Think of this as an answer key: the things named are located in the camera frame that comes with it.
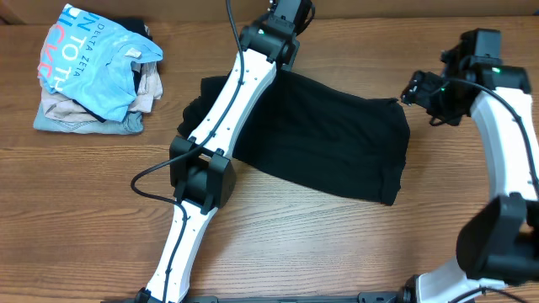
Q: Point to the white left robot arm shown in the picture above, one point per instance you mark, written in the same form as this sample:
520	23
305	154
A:
201	170

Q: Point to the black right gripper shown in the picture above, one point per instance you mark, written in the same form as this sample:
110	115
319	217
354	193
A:
419	87

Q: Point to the black t-shirt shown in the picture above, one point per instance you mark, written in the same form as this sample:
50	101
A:
307	133

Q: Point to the black folded garment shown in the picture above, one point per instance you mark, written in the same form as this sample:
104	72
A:
134	25

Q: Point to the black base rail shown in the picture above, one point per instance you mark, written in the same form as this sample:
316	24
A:
363	297

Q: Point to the grey-blue folded garment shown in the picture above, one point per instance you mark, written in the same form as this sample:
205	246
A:
68	117

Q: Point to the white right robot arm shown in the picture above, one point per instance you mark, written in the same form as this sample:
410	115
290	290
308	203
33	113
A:
498	247

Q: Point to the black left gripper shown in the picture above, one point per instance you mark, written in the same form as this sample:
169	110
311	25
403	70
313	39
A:
292	7

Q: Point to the light blue printed t-shirt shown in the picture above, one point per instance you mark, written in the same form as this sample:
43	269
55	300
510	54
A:
88	58

